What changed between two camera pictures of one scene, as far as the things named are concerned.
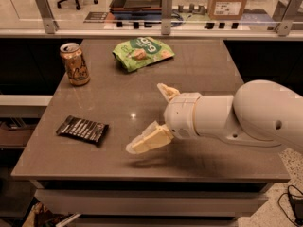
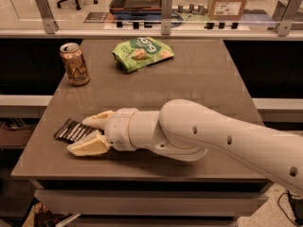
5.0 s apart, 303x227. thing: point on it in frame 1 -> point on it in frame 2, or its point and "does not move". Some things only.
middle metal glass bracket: x=167 y=12 does not move
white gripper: x=182 y=114 -> x=118 y=129
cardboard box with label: x=227 y=2 does not move
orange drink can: x=79 y=74 does not move
